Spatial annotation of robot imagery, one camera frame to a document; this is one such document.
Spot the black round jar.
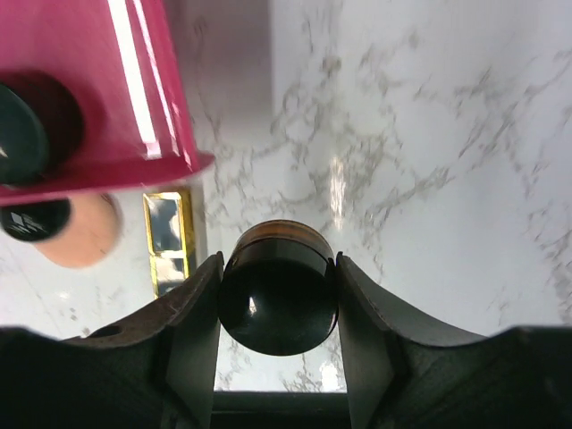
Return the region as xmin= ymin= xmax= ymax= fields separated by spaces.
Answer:
xmin=218 ymin=219 xmax=339 ymax=357
xmin=1 ymin=71 xmax=85 ymax=187

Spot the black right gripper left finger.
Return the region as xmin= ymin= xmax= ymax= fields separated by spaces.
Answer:
xmin=1 ymin=254 xmax=223 ymax=428

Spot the pink drawer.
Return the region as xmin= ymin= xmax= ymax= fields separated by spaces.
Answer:
xmin=1 ymin=1 xmax=214 ymax=206

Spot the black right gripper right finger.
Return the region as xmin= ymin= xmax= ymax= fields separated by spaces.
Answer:
xmin=335 ymin=255 xmax=571 ymax=428

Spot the peach makeup sponge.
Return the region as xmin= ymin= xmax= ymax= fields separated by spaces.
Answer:
xmin=35 ymin=193 xmax=121 ymax=268

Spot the gold black lipstick case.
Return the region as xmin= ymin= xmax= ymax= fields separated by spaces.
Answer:
xmin=143 ymin=188 xmax=196 ymax=299

